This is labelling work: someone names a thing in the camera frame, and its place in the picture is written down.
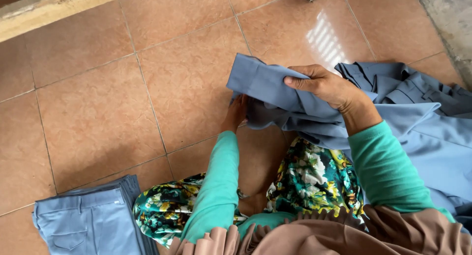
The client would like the person's right hand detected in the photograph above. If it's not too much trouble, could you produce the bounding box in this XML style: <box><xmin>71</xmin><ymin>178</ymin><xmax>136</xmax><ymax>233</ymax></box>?
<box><xmin>283</xmin><ymin>64</ymin><xmax>370</xmax><ymax>114</ymax></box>

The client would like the person's left hand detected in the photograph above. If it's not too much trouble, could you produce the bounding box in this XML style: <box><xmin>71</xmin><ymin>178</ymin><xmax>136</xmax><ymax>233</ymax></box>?
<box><xmin>221</xmin><ymin>94</ymin><xmax>249</xmax><ymax>134</ymax></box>

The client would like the floral green skirt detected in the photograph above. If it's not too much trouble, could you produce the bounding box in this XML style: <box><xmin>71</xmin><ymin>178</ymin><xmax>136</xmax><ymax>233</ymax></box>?
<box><xmin>132</xmin><ymin>137</ymin><xmax>366</xmax><ymax>249</ymax></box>

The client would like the green shirt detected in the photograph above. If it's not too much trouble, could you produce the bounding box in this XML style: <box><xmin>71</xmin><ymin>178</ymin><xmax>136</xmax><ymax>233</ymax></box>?
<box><xmin>237</xmin><ymin>211</ymin><xmax>296</xmax><ymax>241</ymax></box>

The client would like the brown pleated headscarf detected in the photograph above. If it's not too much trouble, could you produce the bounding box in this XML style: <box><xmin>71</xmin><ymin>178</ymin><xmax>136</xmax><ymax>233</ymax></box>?
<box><xmin>169</xmin><ymin>204</ymin><xmax>472</xmax><ymax>255</ymax></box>

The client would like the heap of grey-blue trousers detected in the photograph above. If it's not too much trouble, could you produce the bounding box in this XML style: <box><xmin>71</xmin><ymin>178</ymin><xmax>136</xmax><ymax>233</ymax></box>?
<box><xmin>334</xmin><ymin>61</ymin><xmax>472</xmax><ymax>120</ymax></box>

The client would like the stack of folded blue trousers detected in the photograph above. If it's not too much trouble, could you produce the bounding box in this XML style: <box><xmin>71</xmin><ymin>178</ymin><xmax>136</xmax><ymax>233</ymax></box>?
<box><xmin>32</xmin><ymin>175</ymin><xmax>160</xmax><ymax>255</ymax></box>

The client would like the light blue garment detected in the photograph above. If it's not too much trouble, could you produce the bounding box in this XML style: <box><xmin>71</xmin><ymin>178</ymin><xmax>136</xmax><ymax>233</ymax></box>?
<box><xmin>342</xmin><ymin>102</ymin><xmax>472</xmax><ymax>234</ymax></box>

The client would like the wooden door threshold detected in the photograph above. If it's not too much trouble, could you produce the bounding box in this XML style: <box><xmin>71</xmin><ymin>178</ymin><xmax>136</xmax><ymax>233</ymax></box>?
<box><xmin>0</xmin><ymin>0</ymin><xmax>138</xmax><ymax>43</ymax></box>

